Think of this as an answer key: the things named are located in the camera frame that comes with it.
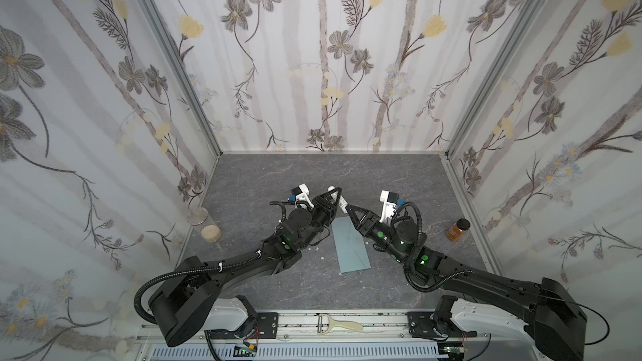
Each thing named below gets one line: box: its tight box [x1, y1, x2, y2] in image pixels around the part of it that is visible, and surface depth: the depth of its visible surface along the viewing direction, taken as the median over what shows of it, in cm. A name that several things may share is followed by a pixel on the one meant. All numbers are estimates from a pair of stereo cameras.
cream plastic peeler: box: [316, 313, 364, 335], surface depth 76 cm
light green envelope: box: [331, 215, 372, 274], surface depth 89 cm
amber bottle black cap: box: [446, 218, 471, 242], surface depth 90 cm
